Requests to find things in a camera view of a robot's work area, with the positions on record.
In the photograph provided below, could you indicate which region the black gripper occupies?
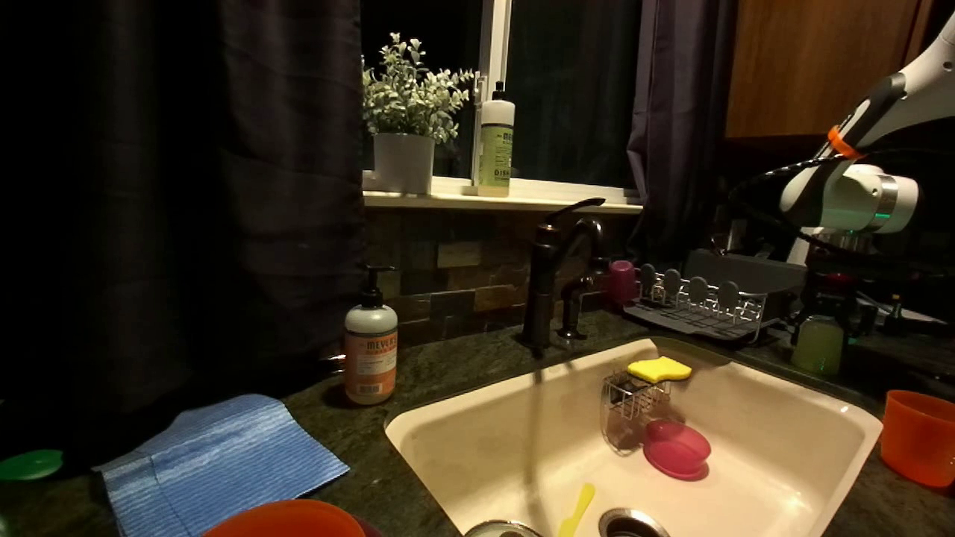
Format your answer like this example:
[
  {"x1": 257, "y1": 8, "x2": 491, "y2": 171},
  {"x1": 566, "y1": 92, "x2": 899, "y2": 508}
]
[{"x1": 799, "y1": 232, "x2": 876, "y2": 322}]

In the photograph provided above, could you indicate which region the green plastic cup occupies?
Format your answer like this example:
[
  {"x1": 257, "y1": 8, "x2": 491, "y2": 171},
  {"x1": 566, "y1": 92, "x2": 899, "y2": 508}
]
[{"x1": 791, "y1": 314, "x2": 851, "y2": 378}]

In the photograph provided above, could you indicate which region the grey dish drying rack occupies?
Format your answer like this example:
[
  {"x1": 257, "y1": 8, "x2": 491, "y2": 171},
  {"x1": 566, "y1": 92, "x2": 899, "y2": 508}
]
[{"x1": 621, "y1": 247, "x2": 812, "y2": 345}]

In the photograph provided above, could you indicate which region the orange plastic cup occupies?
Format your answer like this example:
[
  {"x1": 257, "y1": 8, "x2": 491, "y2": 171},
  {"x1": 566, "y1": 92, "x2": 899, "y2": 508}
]
[{"x1": 876, "y1": 389, "x2": 955, "y2": 493}]

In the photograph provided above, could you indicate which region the pink plastic cup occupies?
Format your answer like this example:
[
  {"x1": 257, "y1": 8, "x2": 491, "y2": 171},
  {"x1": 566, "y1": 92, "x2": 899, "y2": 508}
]
[{"x1": 606, "y1": 257, "x2": 642, "y2": 307}]

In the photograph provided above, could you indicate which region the metal sink drain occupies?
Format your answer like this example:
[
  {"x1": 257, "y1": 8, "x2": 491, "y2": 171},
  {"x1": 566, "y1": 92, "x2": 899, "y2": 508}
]
[{"x1": 597, "y1": 504, "x2": 667, "y2": 537}]

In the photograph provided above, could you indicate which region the white kitchen sink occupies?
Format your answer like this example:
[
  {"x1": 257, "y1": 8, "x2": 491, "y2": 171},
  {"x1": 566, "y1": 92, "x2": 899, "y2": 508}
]
[{"x1": 382, "y1": 333, "x2": 885, "y2": 537}]

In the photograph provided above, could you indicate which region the yellow sponge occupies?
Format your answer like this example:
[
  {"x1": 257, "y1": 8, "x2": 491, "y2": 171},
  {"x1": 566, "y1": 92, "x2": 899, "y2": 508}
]
[{"x1": 623, "y1": 354, "x2": 694, "y2": 389}]

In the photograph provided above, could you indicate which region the purple window curtain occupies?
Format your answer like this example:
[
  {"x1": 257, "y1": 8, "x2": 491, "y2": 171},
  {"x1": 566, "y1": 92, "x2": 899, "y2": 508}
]
[{"x1": 623, "y1": 0, "x2": 739, "y2": 257}]

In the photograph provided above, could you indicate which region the pink silicone scrubber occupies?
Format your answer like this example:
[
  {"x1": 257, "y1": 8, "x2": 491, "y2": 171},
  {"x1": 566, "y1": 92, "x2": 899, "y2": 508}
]
[{"x1": 642, "y1": 418, "x2": 714, "y2": 483}]

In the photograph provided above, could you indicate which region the dark bronze faucet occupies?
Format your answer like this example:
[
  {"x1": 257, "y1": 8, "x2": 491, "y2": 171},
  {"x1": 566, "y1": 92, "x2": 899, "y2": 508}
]
[{"x1": 520, "y1": 193, "x2": 609, "y2": 351}]

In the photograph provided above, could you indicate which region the white window sill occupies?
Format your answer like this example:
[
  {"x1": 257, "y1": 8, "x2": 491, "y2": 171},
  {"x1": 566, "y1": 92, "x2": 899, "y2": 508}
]
[{"x1": 361, "y1": 171, "x2": 643, "y2": 217}]

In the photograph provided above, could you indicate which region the yellow plastic utensil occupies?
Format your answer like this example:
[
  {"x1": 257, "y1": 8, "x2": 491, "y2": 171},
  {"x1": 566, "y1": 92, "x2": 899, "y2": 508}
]
[{"x1": 552, "y1": 481, "x2": 600, "y2": 537}]

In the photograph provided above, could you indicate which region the green dish soap bottle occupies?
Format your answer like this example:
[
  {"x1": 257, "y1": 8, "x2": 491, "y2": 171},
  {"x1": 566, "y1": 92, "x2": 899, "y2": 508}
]
[{"x1": 467, "y1": 80, "x2": 520, "y2": 199}]

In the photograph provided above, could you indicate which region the potted plant white pot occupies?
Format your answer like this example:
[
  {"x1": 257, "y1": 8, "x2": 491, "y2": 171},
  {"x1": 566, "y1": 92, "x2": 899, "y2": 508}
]
[{"x1": 358, "y1": 31, "x2": 481, "y2": 196}]

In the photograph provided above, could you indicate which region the orange label soap dispenser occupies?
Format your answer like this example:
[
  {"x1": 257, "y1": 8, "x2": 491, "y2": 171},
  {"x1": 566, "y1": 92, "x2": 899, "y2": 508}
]
[{"x1": 340, "y1": 266, "x2": 402, "y2": 408}]

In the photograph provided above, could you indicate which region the orange plastic bowl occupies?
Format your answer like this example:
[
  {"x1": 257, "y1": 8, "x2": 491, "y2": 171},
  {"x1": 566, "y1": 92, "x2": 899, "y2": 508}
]
[{"x1": 203, "y1": 499, "x2": 369, "y2": 537}]

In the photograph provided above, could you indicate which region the blue dish cloth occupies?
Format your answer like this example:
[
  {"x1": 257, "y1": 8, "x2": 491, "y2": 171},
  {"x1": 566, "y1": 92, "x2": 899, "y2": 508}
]
[{"x1": 96, "y1": 390, "x2": 352, "y2": 537}]

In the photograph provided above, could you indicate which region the dark window curtain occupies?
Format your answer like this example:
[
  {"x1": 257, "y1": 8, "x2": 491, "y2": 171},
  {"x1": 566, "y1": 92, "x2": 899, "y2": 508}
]
[{"x1": 0, "y1": 0, "x2": 366, "y2": 450}]

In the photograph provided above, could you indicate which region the green plastic lid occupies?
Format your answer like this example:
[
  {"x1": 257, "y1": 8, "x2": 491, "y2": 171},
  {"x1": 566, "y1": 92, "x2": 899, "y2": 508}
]
[{"x1": 0, "y1": 445, "x2": 66, "y2": 486}]

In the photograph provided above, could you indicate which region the wooden wall cabinet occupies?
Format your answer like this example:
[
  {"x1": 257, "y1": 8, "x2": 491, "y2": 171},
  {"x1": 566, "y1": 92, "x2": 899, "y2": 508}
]
[{"x1": 721, "y1": 0, "x2": 937, "y2": 143}]

